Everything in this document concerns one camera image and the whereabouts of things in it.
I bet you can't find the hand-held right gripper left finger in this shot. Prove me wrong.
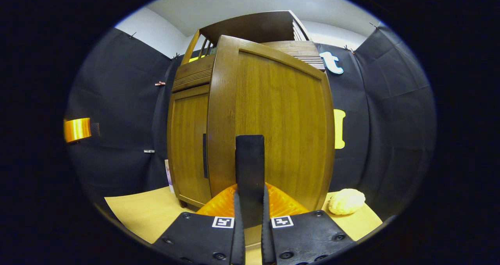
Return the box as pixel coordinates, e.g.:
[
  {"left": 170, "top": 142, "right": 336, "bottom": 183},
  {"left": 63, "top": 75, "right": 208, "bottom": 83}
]
[{"left": 152, "top": 183, "right": 246, "bottom": 265}]

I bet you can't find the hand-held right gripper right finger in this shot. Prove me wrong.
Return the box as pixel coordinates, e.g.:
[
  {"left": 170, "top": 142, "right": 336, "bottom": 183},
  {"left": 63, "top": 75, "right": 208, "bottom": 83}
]
[{"left": 261, "top": 182, "right": 357, "bottom": 265}]

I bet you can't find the black door handle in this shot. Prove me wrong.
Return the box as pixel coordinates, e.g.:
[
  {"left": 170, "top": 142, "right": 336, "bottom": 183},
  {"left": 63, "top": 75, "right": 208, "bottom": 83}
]
[
  {"left": 202, "top": 133, "right": 209, "bottom": 179},
  {"left": 235, "top": 134, "right": 266, "bottom": 229}
]

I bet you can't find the wooden shoe cabinet door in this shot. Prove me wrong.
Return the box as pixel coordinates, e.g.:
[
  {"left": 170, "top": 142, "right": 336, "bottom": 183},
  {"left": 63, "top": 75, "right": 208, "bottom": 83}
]
[
  {"left": 167, "top": 84, "right": 212, "bottom": 208},
  {"left": 206, "top": 35, "right": 336, "bottom": 215}
]

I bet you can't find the wooden double-door shoe cabinet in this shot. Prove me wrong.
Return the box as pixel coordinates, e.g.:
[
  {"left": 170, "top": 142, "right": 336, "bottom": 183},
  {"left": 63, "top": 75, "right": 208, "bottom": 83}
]
[{"left": 167, "top": 10, "right": 327, "bottom": 209}]

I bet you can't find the black backdrop cloth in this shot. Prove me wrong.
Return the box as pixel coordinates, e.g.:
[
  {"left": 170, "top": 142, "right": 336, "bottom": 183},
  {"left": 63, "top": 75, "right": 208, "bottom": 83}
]
[{"left": 64, "top": 23, "right": 436, "bottom": 223}]

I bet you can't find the pale yellow lumpy ball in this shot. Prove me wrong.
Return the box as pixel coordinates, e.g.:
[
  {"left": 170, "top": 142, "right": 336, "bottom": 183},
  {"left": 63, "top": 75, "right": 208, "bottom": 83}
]
[{"left": 328, "top": 188, "right": 366, "bottom": 216}]

